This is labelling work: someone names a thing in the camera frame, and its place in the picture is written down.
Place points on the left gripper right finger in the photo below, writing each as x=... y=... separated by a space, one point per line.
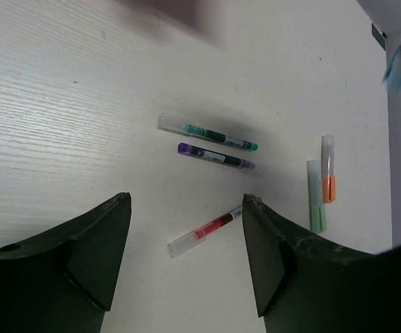
x=303 y=282

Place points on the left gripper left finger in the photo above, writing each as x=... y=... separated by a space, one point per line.
x=64 y=279

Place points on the blue highlighter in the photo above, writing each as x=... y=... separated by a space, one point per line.
x=392 y=75

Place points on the green highlighter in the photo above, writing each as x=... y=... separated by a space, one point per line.
x=317 y=213

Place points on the orange highlighter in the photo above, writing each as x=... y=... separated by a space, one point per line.
x=327 y=168

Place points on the right blue table label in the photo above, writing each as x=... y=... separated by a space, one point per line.
x=379 y=36

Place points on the red gel pen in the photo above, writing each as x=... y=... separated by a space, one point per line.
x=191 y=239

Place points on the purple gel pen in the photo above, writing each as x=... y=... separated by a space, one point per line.
x=211 y=156

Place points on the green gel pen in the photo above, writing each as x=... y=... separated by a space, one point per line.
x=189 y=129

